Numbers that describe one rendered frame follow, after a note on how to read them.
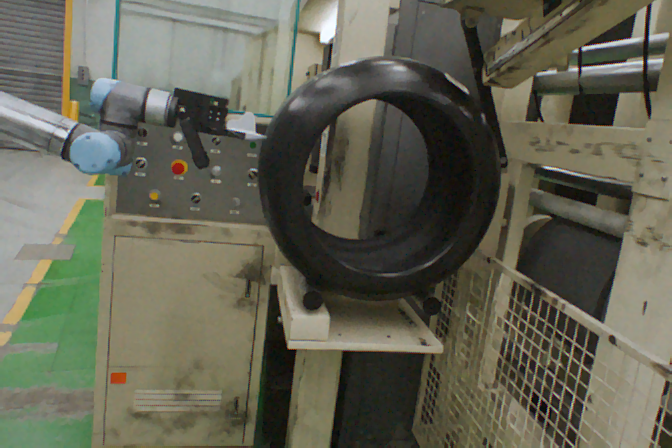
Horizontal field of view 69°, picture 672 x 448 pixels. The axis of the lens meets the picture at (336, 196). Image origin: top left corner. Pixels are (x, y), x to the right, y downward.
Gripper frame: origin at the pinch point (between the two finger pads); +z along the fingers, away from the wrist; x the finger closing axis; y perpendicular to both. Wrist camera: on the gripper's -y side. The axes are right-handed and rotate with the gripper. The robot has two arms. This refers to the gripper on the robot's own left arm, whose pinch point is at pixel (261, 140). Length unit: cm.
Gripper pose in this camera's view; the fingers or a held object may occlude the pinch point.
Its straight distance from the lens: 112.0
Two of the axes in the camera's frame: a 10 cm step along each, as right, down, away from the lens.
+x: -1.8, -1.8, 9.7
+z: 9.6, 1.9, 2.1
